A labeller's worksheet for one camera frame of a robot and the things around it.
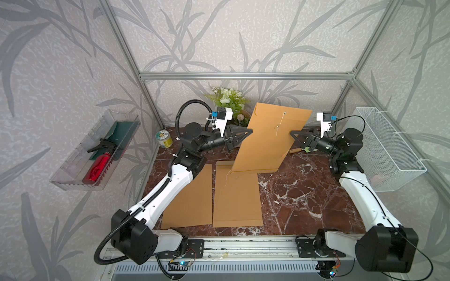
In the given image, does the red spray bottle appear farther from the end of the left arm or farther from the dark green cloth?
the end of the left arm

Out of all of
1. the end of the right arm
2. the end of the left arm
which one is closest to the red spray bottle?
the end of the left arm

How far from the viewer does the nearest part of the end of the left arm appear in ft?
1.80

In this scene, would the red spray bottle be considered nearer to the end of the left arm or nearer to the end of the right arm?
the end of the left arm

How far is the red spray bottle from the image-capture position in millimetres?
598

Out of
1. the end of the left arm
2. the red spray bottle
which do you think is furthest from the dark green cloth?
the end of the left arm

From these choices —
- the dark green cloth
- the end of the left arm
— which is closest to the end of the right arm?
the end of the left arm

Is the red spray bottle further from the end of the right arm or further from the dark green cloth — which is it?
the end of the right arm

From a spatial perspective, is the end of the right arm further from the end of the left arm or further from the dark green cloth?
the dark green cloth

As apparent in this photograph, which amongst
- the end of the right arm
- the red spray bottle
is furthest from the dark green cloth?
the end of the right arm

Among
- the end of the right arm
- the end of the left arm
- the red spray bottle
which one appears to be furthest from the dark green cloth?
the end of the right arm

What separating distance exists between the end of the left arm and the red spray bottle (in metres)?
0.38
